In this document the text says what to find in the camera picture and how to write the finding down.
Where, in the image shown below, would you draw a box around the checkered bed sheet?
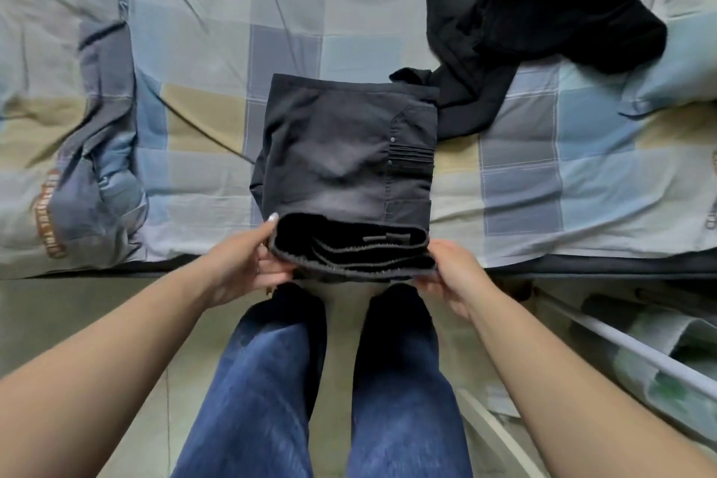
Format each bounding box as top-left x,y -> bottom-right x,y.
120,0 -> 717,266

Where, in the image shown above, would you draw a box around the white metal rail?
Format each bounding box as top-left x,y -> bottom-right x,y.
537,291 -> 717,404

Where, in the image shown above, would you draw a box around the person's left forearm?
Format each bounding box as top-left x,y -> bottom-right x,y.
0,257 -> 216,478

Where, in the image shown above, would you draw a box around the checkered blanket with orange print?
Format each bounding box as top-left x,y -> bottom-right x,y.
0,0 -> 150,279

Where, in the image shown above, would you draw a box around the green and white plastic bag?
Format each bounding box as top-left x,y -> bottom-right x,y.
580,293 -> 717,428

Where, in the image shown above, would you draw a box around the dark grey jeans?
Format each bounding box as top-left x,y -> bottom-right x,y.
250,74 -> 440,278

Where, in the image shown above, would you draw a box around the person's right hand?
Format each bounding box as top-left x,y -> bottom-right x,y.
413,239 -> 493,320

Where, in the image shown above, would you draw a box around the person's right forearm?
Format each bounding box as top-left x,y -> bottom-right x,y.
465,274 -> 717,478

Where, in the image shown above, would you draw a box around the person's left hand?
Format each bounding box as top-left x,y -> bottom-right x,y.
197,212 -> 295,309

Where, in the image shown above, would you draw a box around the black garment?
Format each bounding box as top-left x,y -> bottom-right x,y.
390,0 -> 668,141

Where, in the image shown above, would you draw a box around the person's blue jeans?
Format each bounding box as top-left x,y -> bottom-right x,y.
170,283 -> 475,478

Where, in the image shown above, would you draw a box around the light blue checkered pillow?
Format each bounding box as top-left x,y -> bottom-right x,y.
616,0 -> 717,117

